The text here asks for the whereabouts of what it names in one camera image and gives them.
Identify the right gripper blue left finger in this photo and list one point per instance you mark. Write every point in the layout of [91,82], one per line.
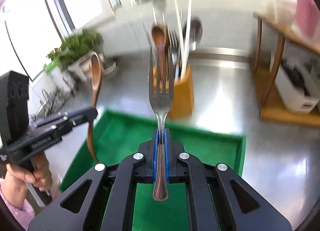
[147,171]

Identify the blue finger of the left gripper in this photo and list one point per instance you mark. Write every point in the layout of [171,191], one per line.
[81,116]

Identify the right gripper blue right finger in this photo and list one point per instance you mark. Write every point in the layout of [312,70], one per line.
[173,169]

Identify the silver metal fork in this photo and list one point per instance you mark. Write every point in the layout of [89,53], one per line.
[160,190]

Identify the dark wooden spoon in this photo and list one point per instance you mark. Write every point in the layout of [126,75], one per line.
[160,41]

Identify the large silver metal spoon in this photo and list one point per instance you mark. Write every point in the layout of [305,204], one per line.
[159,7]

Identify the pink sleeve forearm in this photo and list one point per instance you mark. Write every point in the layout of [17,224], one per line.
[23,214]

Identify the person left hand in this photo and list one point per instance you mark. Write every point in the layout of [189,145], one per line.
[17,177]

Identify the green wooden utensil tray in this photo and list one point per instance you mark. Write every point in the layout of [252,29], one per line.
[117,135]

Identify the orange wooden utensil holder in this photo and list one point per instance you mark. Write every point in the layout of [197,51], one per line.
[182,93]

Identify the green potted plant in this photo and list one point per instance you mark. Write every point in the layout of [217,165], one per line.
[73,48]

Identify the silver fork in holder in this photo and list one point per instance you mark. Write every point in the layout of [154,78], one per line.
[175,51]

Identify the white storage box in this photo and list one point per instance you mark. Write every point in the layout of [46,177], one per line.
[297,89]

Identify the wooden shelf rack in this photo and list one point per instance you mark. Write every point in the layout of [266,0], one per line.
[270,104]

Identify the pink box on shelf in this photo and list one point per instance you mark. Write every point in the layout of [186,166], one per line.
[307,19]

